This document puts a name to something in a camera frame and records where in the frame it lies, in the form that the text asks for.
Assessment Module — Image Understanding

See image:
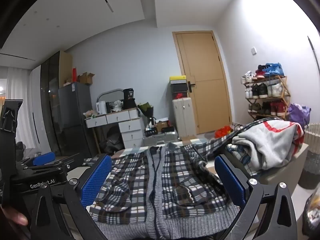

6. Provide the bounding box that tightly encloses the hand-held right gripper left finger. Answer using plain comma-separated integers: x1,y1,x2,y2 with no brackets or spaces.
29,153,112,240

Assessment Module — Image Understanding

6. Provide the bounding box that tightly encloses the purple bag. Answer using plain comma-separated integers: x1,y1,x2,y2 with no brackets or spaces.
287,103,312,128

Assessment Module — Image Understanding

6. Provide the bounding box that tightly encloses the dark laundry basket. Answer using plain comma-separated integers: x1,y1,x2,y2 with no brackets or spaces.
298,150,320,190

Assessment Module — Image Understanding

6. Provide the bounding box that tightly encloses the grey arched frame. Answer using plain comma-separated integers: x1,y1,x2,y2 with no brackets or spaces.
97,89,124,105

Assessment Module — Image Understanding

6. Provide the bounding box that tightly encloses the black coffee machine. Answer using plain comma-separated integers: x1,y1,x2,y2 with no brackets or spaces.
123,88,137,110

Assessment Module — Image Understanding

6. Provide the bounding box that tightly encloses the white kettle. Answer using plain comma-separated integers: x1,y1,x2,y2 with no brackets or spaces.
96,101,107,115

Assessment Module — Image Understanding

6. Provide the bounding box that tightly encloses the crinkled clear plastic bag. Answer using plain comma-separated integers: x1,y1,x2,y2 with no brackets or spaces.
302,187,320,238

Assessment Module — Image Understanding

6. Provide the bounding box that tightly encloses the wooden shoe rack with shoes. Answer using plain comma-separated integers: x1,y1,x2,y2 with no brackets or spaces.
240,62,290,117

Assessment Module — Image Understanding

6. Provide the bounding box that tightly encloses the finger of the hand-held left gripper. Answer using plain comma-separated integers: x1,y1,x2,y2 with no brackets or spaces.
25,152,56,167
51,154,87,169

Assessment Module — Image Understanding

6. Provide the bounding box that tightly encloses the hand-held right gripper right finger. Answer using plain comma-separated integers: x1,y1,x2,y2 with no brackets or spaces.
214,154,298,240

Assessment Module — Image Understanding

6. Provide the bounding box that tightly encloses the red bag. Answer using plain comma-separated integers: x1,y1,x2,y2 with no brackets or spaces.
215,126,233,138

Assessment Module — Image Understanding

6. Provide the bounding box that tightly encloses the white curtain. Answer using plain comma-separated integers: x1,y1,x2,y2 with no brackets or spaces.
6,65,42,150

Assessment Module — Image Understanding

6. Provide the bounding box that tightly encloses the dark glass wardrobe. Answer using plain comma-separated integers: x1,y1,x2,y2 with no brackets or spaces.
40,51,73,155

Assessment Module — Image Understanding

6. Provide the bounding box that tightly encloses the white ribbed panel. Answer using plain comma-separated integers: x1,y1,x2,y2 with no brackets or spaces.
304,122,320,153

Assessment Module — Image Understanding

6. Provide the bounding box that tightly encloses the grey plaid knit-trim jacket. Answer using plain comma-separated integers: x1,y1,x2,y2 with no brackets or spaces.
89,130,242,240

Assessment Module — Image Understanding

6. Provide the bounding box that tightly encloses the white tall cabinet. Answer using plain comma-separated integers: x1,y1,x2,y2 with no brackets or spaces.
172,97,197,140

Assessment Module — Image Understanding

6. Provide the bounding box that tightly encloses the person's left hand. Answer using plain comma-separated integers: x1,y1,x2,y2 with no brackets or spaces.
0,203,29,227

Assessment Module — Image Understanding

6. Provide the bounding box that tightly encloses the grey shoe box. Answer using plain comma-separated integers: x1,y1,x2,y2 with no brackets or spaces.
170,82,188,92

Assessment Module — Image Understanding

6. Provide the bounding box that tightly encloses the light wooden door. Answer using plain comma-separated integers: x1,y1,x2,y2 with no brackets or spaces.
172,31,234,135

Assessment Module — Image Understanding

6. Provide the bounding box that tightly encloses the silver suitcase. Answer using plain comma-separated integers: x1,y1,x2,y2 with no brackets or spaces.
143,133,179,145

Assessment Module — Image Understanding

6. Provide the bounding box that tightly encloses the open cardboard box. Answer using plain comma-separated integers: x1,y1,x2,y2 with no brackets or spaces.
77,72,95,85

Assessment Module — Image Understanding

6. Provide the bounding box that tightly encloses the white desk with drawers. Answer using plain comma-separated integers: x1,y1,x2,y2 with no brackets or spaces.
85,107,145,150

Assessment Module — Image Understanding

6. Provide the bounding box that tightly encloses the dark wrapped flower bouquet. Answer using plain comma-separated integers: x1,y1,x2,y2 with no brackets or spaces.
137,102,154,128

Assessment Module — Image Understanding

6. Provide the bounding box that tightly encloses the black backpack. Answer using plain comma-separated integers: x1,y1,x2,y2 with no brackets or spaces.
100,126,125,153

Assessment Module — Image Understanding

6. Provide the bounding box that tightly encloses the dark grey fridge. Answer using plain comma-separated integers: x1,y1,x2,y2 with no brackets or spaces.
58,81,99,158

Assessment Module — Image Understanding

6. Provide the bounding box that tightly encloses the grey storage bench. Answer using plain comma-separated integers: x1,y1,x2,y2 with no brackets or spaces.
246,142,309,200

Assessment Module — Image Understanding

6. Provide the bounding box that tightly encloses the blue checked shirt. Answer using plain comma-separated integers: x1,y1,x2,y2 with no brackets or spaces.
226,142,255,177

